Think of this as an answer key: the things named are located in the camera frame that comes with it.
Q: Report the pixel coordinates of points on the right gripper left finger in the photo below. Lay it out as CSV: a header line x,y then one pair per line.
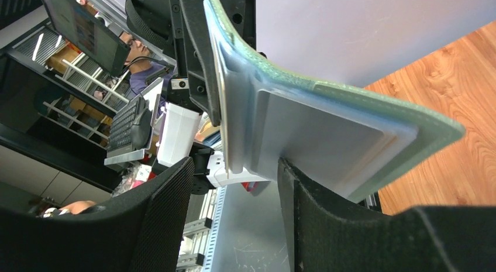
x,y
139,230

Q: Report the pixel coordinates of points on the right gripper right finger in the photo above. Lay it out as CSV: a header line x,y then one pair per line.
x,y
326,232

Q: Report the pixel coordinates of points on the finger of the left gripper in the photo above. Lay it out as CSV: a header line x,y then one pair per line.
x,y
200,61

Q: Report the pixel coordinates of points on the green card holder wallet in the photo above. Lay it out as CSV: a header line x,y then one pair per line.
x,y
350,140

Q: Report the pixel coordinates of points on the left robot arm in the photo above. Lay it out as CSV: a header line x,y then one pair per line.
x,y
177,140

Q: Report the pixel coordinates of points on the person in purple shirt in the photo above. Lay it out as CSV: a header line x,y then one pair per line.
x,y
142,67

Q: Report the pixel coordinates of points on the black computer mouse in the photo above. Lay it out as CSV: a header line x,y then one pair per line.
x,y
140,128

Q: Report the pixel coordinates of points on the computer monitor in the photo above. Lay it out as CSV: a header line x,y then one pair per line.
x,y
87,33

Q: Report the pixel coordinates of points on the black keyboard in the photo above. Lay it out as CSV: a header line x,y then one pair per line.
x,y
120,132

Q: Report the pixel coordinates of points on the storage shelf rack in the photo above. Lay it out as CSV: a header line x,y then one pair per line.
x,y
58,95

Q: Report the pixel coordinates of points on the aluminium frame rail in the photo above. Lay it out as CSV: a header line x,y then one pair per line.
x,y
235,230

